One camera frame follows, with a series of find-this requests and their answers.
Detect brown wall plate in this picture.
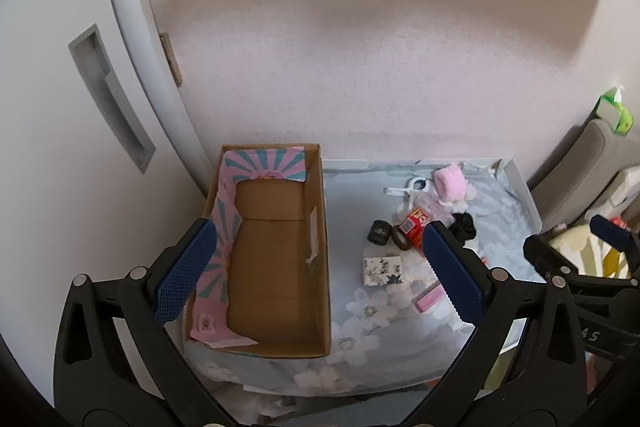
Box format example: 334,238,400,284
159,33,182,88

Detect yellow floral cloth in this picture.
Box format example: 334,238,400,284
547,222,634,281

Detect green tissue pack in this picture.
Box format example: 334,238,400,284
595,85,635,136

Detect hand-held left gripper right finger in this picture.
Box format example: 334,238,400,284
400,219,588,427

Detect black hair scrunchie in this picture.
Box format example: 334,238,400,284
450,213,479,246

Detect pink plush toy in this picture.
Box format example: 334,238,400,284
432,163,469,202

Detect floral print small box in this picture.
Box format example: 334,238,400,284
362,255,404,287

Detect black cosmetic jar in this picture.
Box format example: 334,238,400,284
367,219,393,246

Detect brown hair scrunchie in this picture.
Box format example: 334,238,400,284
390,224,414,254

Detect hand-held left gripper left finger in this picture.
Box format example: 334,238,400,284
52,218,236,427

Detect grey floral cloth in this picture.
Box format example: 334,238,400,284
182,159,543,395

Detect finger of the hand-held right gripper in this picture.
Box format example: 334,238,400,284
589,214,640,269
523,234,583,289

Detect clear plastic packet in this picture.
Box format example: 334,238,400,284
417,199,457,226

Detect red small box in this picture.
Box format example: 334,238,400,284
400,207,434,244

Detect pink small box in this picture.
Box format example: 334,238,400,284
414,284,446,313

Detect cardboard box with pink print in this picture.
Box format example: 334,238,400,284
182,143,333,360

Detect white door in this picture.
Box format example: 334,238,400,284
0,0,216,358

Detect grey chair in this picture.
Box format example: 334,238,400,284
530,119,640,233

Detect white plastic clip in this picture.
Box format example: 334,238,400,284
383,177,432,198

